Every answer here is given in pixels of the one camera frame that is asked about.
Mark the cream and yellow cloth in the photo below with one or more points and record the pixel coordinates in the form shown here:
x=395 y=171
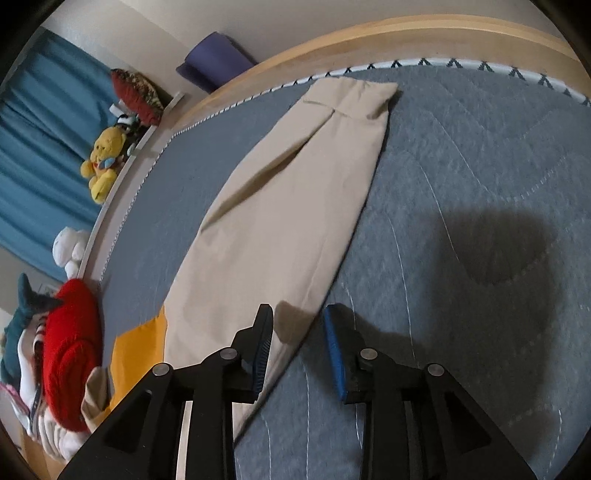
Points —
x=286 y=207

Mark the white bedside rail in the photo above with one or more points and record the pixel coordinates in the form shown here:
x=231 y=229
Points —
x=117 y=182

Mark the yellow flowers in red pot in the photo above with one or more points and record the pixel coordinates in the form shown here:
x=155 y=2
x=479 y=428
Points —
x=104 y=159

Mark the teal cloth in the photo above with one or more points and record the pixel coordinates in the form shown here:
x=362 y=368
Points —
x=18 y=332

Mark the grey quilted bed mattress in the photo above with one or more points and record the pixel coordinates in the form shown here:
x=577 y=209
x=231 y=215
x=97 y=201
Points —
x=461 y=184

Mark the white plush toy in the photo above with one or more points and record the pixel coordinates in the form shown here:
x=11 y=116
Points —
x=69 y=249

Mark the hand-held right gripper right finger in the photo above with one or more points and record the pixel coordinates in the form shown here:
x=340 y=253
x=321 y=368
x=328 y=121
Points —
x=334 y=355

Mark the red knitted cushion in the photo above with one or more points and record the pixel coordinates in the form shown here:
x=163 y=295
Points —
x=71 y=350

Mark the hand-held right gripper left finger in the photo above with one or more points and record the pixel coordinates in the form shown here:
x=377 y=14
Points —
x=260 y=355

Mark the blue curtain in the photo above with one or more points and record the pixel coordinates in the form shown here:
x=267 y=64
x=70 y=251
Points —
x=41 y=138

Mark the beige cloth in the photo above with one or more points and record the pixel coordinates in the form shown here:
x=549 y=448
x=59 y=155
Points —
x=96 y=397

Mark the black white striped plush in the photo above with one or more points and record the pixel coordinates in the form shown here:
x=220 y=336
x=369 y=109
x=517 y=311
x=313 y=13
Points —
x=127 y=123

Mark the wooden bed frame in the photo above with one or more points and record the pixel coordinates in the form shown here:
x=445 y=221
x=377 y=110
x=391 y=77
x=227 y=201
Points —
x=415 y=41

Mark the red patterned cushion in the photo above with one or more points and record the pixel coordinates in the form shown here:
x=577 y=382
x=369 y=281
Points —
x=136 y=94

